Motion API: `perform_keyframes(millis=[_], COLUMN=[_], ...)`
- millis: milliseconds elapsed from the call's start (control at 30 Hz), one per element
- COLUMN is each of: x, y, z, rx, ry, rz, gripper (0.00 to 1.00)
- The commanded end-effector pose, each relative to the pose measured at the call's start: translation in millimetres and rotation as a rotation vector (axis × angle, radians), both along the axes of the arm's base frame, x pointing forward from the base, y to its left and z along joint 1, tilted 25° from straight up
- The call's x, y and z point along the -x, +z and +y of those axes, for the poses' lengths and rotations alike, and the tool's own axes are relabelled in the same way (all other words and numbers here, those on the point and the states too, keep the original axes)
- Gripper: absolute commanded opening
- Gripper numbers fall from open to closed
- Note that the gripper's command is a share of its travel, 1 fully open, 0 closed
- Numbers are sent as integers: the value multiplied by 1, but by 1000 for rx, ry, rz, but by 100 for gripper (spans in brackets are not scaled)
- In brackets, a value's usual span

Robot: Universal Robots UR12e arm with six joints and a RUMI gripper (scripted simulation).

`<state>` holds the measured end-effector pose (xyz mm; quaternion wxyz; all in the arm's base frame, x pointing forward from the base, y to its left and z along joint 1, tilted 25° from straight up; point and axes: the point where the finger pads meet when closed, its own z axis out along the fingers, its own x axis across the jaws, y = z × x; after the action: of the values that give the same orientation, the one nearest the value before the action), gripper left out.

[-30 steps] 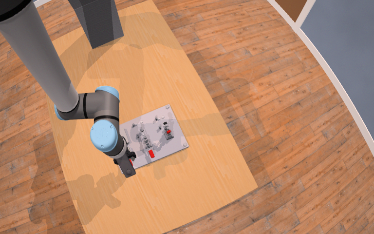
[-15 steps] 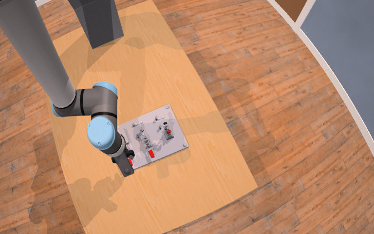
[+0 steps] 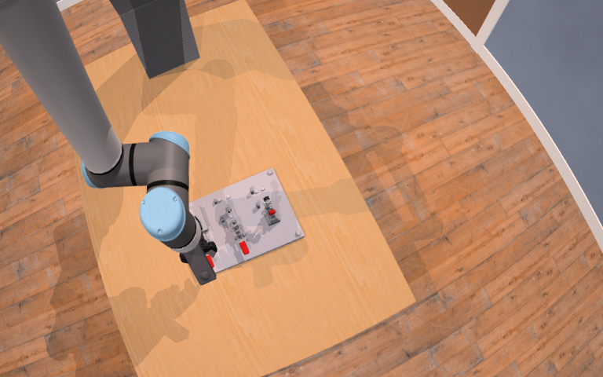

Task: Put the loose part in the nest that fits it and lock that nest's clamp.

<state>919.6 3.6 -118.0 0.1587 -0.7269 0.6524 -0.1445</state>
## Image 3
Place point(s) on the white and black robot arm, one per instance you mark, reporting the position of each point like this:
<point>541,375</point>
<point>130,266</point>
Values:
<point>36,39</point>

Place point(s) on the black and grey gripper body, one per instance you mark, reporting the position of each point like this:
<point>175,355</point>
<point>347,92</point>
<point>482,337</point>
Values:
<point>203,242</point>

